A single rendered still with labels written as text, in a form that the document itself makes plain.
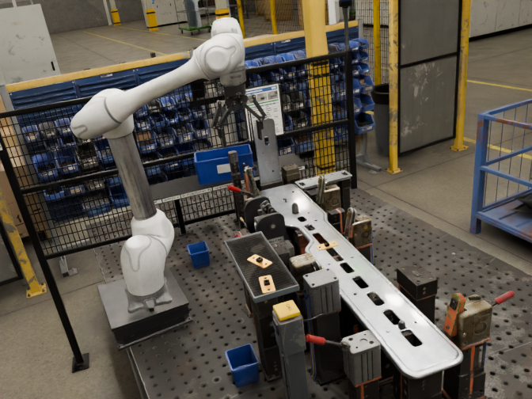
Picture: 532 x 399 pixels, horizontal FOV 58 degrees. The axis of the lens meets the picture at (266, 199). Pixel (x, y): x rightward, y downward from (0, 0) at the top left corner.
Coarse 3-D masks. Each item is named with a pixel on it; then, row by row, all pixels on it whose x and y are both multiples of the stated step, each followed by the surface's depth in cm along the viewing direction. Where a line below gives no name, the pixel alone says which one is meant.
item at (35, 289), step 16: (0, 192) 333; (0, 208) 337; (0, 224) 342; (0, 240) 347; (16, 240) 349; (0, 256) 351; (0, 272) 355; (16, 272) 360; (32, 272) 362; (32, 288) 367
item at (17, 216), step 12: (12, 156) 450; (0, 168) 421; (24, 168) 421; (0, 180) 413; (24, 180) 423; (12, 192) 421; (12, 204) 424; (36, 204) 436; (12, 216) 427; (36, 216) 438; (24, 228) 436; (36, 228) 447
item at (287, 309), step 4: (292, 300) 134; (280, 304) 133; (284, 304) 133; (288, 304) 133; (292, 304) 133; (276, 308) 132; (280, 308) 132; (284, 308) 132; (288, 308) 131; (292, 308) 131; (296, 308) 131; (276, 312) 131; (280, 312) 130; (284, 312) 130; (288, 312) 130; (292, 312) 130; (296, 312) 129; (280, 316) 129; (284, 316) 129; (288, 316) 129; (292, 316) 129; (280, 320) 129
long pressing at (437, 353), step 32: (288, 192) 239; (288, 224) 208; (320, 224) 206; (320, 256) 182; (352, 256) 180; (352, 288) 162; (384, 288) 160; (384, 320) 146; (416, 320) 144; (384, 352) 136; (416, 352) 133; (448, 352) 131
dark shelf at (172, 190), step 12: (288, 156) 277; (300, 168) 262; (180, 180) 263; (192, 180) 261; (228, 180) 254; (156, 192) 252; (168, 192) 250; (180, 192) 248; (192, 192) 248; (204, 192) 250; (156, 204) 245
